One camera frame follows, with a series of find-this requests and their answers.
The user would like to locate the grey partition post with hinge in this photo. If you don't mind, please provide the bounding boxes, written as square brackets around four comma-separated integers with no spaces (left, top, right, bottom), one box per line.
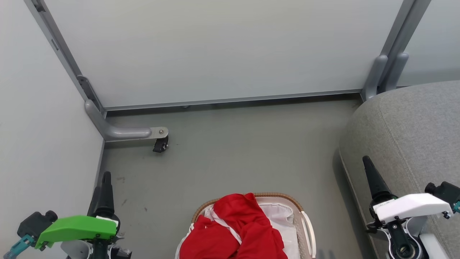
[23,0,107,116]

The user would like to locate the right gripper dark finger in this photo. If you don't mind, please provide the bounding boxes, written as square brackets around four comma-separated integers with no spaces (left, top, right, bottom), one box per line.
[362,155,396,206]

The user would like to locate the grey partition foot bar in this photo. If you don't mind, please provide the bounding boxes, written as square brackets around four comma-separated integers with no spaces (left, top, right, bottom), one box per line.
[85,100,169,142]

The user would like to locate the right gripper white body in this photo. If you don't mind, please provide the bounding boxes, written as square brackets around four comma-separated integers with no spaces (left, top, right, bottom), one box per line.
[366,193,454,259]

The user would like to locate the grey partition bottom rail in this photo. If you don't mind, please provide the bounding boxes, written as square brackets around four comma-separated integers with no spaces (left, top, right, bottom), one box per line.
[103,88,363,111]

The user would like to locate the grey partition post curved foot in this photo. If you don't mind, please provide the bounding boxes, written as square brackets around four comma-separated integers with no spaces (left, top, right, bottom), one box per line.
[361,0,432,102]

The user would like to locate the woven laundry basket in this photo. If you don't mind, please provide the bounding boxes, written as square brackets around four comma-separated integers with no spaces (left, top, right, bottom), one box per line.
[190,192,317,259]

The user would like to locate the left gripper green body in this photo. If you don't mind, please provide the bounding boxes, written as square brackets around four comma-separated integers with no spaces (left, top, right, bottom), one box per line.
[35,215,132,259]

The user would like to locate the red and white garment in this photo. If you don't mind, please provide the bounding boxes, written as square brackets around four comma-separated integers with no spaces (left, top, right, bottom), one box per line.
[179,193,289,259]

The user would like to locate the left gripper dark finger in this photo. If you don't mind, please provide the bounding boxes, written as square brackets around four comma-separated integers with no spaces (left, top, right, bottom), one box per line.
[94,172,115,218]
[88,186,98,217]

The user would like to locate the black caster wheel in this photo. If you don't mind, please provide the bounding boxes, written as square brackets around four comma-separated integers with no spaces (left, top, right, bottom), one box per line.
[153,136,169,153]

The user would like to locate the grey fabric sofa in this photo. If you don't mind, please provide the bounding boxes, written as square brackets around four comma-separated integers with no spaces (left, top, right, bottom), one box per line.
[339,80,460,259]

